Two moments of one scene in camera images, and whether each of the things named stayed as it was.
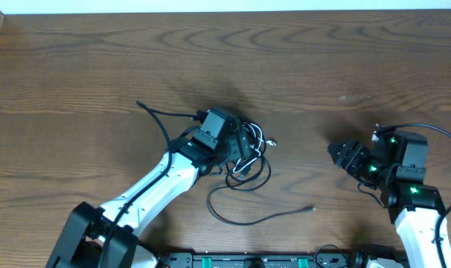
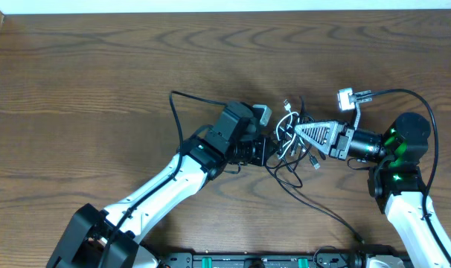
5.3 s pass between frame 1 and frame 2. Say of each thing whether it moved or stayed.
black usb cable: moved
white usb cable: moved
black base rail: stayed
